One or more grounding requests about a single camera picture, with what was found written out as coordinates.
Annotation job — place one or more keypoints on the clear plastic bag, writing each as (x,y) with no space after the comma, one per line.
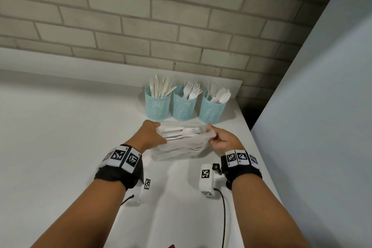
(180,150)

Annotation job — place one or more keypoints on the person's right forearm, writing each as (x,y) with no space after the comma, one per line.
(261,215)

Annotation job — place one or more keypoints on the person's left hand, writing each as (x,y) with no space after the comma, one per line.
(145,136)

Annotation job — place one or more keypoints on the bunch of white plastic spoons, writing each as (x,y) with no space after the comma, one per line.
(219,95)

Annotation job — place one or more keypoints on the white wrist camera with marker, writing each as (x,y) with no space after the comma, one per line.
(143,191)
(208,179)

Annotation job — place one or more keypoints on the person's right thumb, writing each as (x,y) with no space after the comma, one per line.
(212,130)

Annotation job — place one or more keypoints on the bunch of white plastic forks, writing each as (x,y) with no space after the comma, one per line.
(191,90)

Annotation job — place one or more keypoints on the person's left forearm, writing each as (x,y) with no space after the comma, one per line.
(87,215)

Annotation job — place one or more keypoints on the blue mesh cup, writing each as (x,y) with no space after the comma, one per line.
(182,108)
(157,107)
(211,112)

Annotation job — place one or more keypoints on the bundle of white disposable cutlery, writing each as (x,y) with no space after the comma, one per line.
(181,133)

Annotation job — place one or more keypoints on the bunch of white plastic knives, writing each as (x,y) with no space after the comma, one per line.
(160,86)

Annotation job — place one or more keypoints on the black wristband with marker tags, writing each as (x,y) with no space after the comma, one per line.
(239,166)
(122,166)

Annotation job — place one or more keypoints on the person's left fingers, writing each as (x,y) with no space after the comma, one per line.
(161,139)

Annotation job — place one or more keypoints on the person's right hand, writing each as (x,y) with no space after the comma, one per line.
(228,141)

